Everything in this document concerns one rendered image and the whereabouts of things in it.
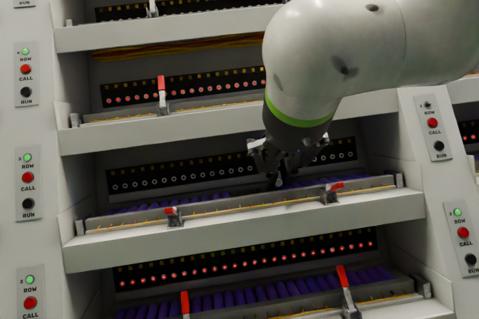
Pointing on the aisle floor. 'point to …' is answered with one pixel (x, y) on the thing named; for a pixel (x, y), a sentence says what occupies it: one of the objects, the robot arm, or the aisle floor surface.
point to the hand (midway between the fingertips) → (279, 172)
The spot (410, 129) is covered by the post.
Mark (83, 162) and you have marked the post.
